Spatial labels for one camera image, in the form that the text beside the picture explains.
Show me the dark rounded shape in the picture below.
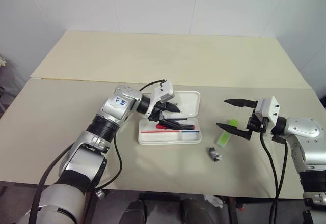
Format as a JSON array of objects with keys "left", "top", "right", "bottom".
[{"left": 125, "top": 199, "right": 148, "bottom": 224}]

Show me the small black white binder clip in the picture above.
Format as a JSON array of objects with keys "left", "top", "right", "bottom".
[{"left": 207, "top": 146, "right": 223, "bottom": 163}]

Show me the crumpled white paper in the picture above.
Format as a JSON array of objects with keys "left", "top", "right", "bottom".
[{"left": 203, "top": 194, "right": 224, "bottom": 208}]

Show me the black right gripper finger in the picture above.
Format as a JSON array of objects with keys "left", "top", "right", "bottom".
[
  {"left": 215, "top": 122, "right": 253, "bottom": 142},
  {"left": 224, "top": 98, "right": 258, "bottom": 109}
]

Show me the white plastic pencil case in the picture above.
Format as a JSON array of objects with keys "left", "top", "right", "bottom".
[{"left": 138, "top": 90, "right": 203, "bottom": 146}]

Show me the dark metal table leg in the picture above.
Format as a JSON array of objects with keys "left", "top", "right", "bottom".
[
  {"left": 83, "top": 190, "right": 96, "bottom": 224},
  {"left": 227, "top": 197, "right": 246, "bottom": 224}
]

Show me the large cream board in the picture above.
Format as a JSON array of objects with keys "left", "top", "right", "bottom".
[{"left": 30, "top": 30, "right": 314, "bottom": 90}]

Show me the red and blue pencil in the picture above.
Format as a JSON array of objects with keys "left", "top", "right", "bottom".
[{"left": 140, "top": 130, "right": 200, "bottom": 134}]

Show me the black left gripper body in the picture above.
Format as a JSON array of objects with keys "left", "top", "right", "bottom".
[{"left": 148, "top": 101, "right": 168, "bottom": 123}]

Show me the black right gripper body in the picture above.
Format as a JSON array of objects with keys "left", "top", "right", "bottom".
[{"left": 245, "top": 108, "right": 271, "bottom": 134}]

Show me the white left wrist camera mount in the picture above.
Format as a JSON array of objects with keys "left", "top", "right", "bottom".
[{"left": 145, "top": 81, "right": 176, "bottom": 119}]

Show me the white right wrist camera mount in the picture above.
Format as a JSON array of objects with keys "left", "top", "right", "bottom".
[{"left": 255, "top": 96, "right": 281, "bottom": 133}]

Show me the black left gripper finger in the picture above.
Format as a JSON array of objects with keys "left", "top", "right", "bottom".
[
  {"left": 160, "top": 117, "right": 189, "bottom": 128},
  {"left": 165, "top": 101, "right": 182, "bottom": 114}
]

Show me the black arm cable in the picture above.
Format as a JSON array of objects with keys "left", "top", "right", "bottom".
[
  {"left": 271, "top": 135, "right": 290, "bottom": 200},
  {"left": 259, "top": 129, "right": 280, "bottom": 224},
  {"left": 94, "top": 79, "right": 169, "bottom": 190}
]

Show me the green highlighter marker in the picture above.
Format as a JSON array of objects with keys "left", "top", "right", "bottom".
[{"left": 216, "top": 118, "right": 240, "bottom": 148}]

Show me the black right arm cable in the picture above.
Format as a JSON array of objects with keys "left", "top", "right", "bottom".
[
  {"left": 271, "top": 135, "right": 290, "bottom": 200},
  {"left": 259, "top": 129, "right": 280, "bottom": 224}
]

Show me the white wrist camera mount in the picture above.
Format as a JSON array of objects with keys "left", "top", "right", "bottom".
[
  {"left": 145, "top": 81, "right": 176, "bottom": 119},
  {"left": 255, "top": 96, "right": 281, "bottom": 133}
]

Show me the thick black left arm hose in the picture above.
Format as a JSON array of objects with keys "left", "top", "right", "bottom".
[{"left": 28, "top": 142, "right": 77, "bottom": 224}]

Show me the red capped marker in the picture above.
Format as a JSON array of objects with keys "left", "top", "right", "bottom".
[{"left": 155, "top": 123, "right": 197, "bottom": 131}]

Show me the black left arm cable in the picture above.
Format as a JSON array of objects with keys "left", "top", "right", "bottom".
[{"left": 94, "top": 79, "right": 169, "bottom": 190}]

